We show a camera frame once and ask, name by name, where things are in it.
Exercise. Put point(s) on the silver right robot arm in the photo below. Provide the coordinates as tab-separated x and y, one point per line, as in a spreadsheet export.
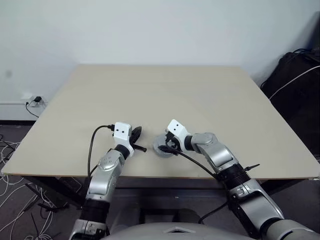
220	155

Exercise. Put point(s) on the grey robot torso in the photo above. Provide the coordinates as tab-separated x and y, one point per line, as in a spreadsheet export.
150	230

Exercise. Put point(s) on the dark rounded shape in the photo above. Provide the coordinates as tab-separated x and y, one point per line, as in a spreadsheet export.
187	216

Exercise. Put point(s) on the black table frame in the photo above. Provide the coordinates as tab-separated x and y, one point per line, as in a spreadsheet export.
53	192

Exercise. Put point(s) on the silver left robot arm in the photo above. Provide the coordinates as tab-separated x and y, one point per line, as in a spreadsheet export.
105	180

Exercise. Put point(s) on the black power adapter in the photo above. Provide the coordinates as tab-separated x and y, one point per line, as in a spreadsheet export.
37	99

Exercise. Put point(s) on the black zip tie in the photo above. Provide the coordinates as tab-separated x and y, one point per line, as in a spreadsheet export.
252	167

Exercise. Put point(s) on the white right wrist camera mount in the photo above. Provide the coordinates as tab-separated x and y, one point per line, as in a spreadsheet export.
176	127

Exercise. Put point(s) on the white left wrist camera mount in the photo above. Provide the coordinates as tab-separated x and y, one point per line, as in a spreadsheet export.
122	131

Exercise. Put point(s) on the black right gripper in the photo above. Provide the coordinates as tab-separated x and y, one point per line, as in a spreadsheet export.
174	143

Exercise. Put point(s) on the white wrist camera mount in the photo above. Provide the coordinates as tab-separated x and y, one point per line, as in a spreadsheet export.
122	131
176	127

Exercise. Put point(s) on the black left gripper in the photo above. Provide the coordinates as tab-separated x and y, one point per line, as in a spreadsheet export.
133	141

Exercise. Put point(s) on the black fabric bag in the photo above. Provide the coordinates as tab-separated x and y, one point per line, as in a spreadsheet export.
295	107

